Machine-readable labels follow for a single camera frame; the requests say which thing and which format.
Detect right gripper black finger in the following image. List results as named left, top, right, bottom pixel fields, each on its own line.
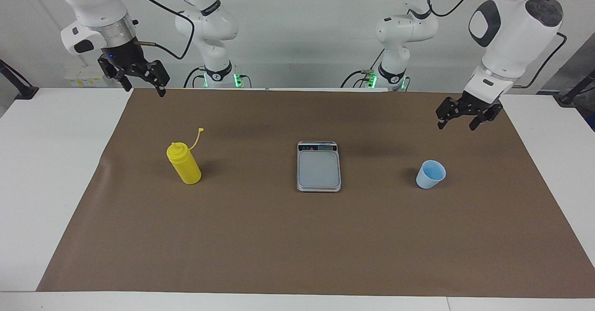
left=98, top=56, right=133, bottom=92
left=145, top=60, right=170, bottom=97

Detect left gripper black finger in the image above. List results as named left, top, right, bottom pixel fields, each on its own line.
left=436, top=97, right=462, bottom=130
left=469, top=103, right=504, bottom=131

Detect light blue plastic cup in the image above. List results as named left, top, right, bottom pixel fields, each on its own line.
left=416, top=159, right=447, bottom=190

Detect yellow squeeze bottle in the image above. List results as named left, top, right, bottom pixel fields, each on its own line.
left=166, top=127, right=205, bottom=185

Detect silver digital kitchen scale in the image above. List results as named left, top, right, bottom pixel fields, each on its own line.
left=297, top=140, right=342, bottom=193

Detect white socket box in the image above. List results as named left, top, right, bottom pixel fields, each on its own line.
left=64, top=67, right=106, bottom=87

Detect black clamp stand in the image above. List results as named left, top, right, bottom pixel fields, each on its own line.
left=0, top=59, right=39, bottom=100
left=553, top=69, right=595, bottom=106

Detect dark grey panel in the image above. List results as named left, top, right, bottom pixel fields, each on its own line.
left=539, top=32, right=595, bottom=93

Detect brown paper table mat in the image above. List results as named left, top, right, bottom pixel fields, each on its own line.
left=36, top=88, right=595, bottom=298

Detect black base power cable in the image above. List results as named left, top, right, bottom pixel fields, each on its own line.
left=184, top=67, right=205, bottom=88
left=341, top=69, right=372, bottom=88

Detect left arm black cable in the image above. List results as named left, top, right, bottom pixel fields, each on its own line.
left=421, top=0, right=569, bottom=89

